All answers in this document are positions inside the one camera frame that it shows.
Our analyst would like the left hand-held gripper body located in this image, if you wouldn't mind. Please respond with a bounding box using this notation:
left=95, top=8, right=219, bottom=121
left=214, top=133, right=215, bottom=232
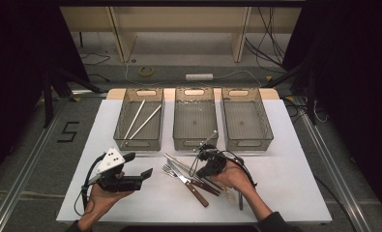
left=93, top=147, right=145, bottom=193

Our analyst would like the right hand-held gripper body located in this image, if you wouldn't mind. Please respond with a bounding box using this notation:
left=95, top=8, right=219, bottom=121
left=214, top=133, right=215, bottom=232
left=193, top=130, right=228, bottom=179

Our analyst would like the grey transparent plastic bin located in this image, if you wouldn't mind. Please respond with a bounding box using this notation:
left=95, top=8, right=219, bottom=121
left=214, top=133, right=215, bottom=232
left=113, top=87, right=165, bottom=152
left=172, top=86, right=220, bottom=151
left=220, top=86, right=275, bottom=153

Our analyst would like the wooden-handled knife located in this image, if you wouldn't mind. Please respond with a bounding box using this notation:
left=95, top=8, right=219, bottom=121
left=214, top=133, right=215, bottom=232
left=166, top=159, right=210, bottom=208

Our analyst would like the white chopstick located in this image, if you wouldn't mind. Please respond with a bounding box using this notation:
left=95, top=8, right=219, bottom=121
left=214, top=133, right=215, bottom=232
left=129, top=103, right=163, bottom=140
left=123, top=99, right=146, bottom=141

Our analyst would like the person's right hand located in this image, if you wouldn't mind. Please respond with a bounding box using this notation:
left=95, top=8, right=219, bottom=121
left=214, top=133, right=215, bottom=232
left=210, top=159, right=256, bottom=196

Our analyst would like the person's left hand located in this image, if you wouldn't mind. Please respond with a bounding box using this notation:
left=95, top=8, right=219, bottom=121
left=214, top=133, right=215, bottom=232
left=83, top=185, right=135, bottom=220

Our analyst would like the white table sheet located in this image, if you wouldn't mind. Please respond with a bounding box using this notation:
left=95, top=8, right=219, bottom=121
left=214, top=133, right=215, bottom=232
left=56, top=99, right=333, bottom=225

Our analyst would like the white power strip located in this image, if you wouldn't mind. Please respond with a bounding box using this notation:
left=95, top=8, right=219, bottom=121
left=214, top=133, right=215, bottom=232
left=185, top=72, right=215, bottom=82

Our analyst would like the yellow tape roll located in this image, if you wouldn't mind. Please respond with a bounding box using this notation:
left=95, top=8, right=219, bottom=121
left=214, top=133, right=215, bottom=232
left=137, top=65, right=155, bottom=78

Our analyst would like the black stand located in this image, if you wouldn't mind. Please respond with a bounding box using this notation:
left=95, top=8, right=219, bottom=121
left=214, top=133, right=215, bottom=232
left=262, top=59, right=318, bottom=127
left=42, top=64, right=103, bottom=130

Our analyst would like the beige wooden desk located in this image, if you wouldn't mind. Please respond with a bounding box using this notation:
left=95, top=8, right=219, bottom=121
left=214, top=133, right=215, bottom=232
left=60, top=6, right=303, bottom=64

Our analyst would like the black curtain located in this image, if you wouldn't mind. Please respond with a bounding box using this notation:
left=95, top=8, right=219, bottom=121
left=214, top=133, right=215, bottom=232
left=281, top=0, right=382, bottom=223
left=0, top=0, right=90, bottom=188

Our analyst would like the left hand-held gripper cable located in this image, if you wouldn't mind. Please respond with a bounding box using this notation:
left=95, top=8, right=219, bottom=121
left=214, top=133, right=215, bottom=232
left=73, top=154, right=105, bottom=217

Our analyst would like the hand-held gripper cable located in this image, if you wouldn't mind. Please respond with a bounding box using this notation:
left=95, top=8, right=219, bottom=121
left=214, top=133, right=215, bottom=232
left=189, top=149, right=259, bottom=189
left=73, top=154, right=105, bottom=217

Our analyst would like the right hand-held gripper cable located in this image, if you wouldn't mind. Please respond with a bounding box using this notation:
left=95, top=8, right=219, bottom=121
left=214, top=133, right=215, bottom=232
left=189, top=149, right=259, bottom=189

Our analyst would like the wooden-handled fork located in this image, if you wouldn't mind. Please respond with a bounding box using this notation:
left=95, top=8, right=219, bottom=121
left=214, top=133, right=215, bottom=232
left=162, top=163, right=221, bottom=197

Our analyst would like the metal floor rail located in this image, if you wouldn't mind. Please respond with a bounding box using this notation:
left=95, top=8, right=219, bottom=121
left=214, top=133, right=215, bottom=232
left=299, top=112, right=373, bottom=232
left=0, top=96, right=71, bottom=232

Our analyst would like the thin black floor cable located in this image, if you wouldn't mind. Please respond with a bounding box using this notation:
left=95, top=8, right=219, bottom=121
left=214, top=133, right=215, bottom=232
left=80, top=52, right=111, bottom=83

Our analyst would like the thick black floor cable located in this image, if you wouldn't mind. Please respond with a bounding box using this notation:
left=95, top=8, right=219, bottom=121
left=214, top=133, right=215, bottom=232
left=313, top=175, right=358, bottom=232

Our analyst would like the bundle of black cables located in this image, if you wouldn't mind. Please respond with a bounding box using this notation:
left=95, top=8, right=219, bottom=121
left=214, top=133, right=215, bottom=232
left=245, top=6, right=288, bottom=73

